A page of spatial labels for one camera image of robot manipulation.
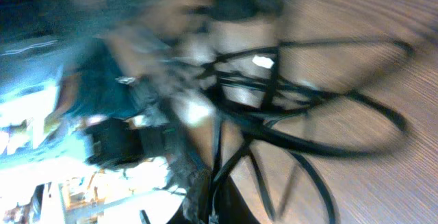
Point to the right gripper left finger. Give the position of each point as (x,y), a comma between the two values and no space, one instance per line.
(194,205)

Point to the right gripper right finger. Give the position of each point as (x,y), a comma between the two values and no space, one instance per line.
(231,206)

